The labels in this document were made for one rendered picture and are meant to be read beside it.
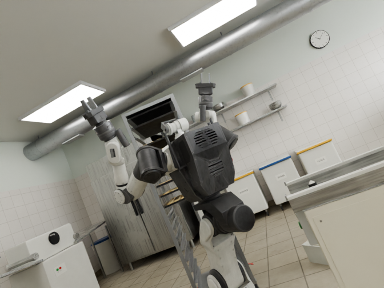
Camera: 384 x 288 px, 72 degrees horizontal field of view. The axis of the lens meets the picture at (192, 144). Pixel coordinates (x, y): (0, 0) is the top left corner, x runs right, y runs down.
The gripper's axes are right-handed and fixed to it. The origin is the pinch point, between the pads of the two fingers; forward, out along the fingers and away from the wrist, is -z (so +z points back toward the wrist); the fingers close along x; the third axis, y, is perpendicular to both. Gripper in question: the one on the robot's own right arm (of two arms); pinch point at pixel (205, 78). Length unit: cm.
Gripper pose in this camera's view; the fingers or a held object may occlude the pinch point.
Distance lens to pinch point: 167.0
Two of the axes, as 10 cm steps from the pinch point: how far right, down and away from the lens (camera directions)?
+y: 0.0, -0.3, 10.0
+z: 0.2, 10.0, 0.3
